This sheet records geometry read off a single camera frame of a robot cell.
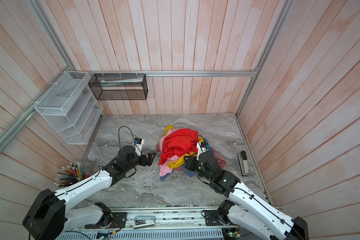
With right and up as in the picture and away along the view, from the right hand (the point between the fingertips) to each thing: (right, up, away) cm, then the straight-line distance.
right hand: (183, 157), depth 74 cm
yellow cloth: (-3, -3, +2) cm, 5 cm away
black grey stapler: (+38, -5, +17) cm, 42 cm away
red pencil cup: (-60, -10, +4) cm, 61 cm away
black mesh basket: (-44, +45, +30) cm, 70 cm away
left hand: (-19, -1, +10) cm, 22 cm away
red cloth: (-2, +7, +6) cm, 9 cm away
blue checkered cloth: (0, -6, +6) cm, 9 cm away
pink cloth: (-10, -9, +12) cm, 18 cm away
